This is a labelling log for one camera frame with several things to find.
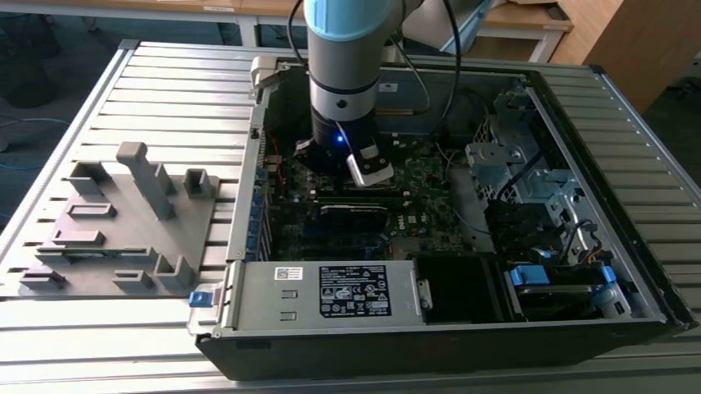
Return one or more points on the grey power supply unit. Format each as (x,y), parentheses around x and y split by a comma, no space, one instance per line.
(263,295)

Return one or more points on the grey parts rack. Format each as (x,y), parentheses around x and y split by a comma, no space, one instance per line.
(136,230)

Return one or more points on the wooden cabinet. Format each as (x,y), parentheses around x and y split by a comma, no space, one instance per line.
(646,41)

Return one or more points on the blue power supply latch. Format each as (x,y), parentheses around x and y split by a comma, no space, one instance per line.
(197,299)

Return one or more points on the wooden desk white frame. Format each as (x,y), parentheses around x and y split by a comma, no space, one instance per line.
(524,22)

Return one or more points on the black open PC case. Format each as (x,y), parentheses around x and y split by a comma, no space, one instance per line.
(383,361)

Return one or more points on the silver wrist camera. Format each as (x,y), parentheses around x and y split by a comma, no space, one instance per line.
(369,168)

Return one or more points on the wide blue drive clip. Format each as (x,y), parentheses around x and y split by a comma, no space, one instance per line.
(527,275)

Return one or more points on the grey case release latch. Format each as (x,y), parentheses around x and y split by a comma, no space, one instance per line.
(261,70)

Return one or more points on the black drive connector bundle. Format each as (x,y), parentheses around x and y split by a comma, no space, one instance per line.
(514,221)

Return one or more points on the narrow blue drive clip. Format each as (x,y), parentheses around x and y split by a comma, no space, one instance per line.
(607,275)

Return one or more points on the CPU socket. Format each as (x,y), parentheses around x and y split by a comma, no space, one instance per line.
(391,185)

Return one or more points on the silver hard disk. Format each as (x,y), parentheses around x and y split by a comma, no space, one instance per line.
(552,292)

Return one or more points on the green motherboard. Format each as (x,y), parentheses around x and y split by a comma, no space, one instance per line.
(427,205)

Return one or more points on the green RAM stick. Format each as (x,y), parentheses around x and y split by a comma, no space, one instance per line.
(89,254)

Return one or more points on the black graphics card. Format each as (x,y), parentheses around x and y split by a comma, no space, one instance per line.
(352,219)

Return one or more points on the black RAM slot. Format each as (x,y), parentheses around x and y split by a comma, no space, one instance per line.
(360,202)

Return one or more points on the metal drive cage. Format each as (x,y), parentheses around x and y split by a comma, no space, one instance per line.
(487,160)

